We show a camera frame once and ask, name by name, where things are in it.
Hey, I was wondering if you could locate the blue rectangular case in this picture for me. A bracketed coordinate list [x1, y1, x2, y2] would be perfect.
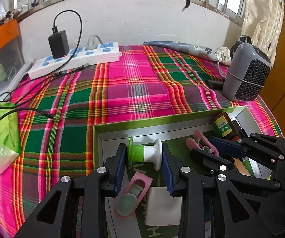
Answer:
[208, 137, 247, 158]

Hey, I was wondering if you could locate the brown bottle red cap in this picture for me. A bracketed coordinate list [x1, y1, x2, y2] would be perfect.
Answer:
[211, 112, 239, 140]

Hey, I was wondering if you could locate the white usb charger cube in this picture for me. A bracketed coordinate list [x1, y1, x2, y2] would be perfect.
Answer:
[145, 186, 182, 226]

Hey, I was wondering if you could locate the pink clip with grey pad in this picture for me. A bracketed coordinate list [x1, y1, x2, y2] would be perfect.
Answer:
[114, 172, 153, 219]

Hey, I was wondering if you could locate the green and white spool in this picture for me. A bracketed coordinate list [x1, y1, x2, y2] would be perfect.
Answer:
[127, 136, 163, 171]

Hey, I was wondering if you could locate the green tissue pack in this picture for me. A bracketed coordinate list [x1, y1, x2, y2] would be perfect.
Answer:
[0, 108, 22, 174]

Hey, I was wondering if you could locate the plaid pink green tablecloth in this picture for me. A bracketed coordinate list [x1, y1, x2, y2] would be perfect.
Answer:
[0, 45, 283, 237]

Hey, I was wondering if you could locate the grey portable heater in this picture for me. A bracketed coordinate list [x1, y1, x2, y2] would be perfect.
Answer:
[223, 35, 272, 102]

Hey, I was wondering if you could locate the folded grey floral umbrella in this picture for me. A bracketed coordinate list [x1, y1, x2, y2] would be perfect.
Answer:
[143, 41, 231, 66]

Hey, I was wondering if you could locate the white power strip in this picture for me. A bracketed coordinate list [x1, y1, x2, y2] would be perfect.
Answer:
[28, 42, 122, 80]

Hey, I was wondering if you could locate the cream patterned curtain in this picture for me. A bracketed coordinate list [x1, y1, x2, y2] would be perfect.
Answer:
[241, 0, 284, 64]

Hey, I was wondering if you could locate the orange lidded storage bin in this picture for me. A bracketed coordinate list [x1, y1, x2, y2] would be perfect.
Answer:
[0, 19, 24, 87]

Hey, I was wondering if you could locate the black power adapter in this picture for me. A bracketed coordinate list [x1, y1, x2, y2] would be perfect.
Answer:
[48, 26, 69, 59]

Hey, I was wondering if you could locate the black charging cable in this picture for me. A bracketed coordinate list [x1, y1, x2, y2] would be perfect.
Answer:
[0, 10, 90, 156]

